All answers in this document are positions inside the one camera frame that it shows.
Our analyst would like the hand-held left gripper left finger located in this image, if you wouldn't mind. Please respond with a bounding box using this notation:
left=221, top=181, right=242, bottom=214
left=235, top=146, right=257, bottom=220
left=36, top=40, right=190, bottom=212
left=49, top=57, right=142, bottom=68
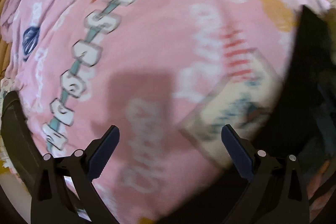
left=30, top=125, right=121, bottom=224

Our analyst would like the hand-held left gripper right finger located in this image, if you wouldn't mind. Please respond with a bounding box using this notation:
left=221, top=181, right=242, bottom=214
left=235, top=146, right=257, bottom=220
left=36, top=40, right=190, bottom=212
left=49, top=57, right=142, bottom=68
left=221, top=124, right=311, bottom=224

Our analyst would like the black garment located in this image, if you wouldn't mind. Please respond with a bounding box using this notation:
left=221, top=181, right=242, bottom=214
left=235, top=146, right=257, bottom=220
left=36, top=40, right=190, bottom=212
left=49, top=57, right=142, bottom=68
left=155, top=4, right=336, bottom=224

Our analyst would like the pink printed blanket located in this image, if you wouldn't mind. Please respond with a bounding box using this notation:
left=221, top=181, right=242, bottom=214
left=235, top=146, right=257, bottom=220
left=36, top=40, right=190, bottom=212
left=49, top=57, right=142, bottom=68
left=0, top=0, right=336, bottom=224

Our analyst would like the dark bed frame rail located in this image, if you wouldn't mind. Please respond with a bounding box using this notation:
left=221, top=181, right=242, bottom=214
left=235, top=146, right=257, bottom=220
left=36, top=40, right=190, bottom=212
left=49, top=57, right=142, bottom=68
left=0, top=90, right=40, bottom=193

